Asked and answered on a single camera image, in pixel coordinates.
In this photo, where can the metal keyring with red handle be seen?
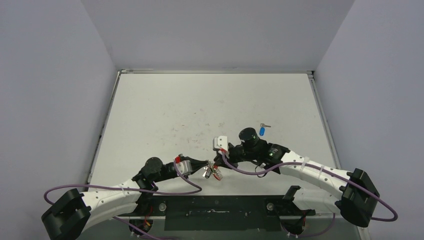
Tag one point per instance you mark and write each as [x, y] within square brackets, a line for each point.
[212, 170]

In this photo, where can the key with blue tag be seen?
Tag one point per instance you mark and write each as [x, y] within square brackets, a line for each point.
[263, 129]

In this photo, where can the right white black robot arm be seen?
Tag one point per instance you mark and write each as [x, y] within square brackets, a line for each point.
[350, 194]

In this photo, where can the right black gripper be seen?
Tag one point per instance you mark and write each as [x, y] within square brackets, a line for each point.
[227, 154]

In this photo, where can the aluminium frame rail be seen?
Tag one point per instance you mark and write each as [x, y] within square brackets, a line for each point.
[363, 233]

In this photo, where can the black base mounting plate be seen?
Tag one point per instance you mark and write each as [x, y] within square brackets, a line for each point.
[221, 212]

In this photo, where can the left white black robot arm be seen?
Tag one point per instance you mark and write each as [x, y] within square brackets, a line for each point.
[75, 212]

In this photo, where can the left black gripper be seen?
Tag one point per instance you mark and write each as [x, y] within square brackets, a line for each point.
[197, 164]

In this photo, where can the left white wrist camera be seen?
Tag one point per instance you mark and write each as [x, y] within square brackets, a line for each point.
[184, 167]

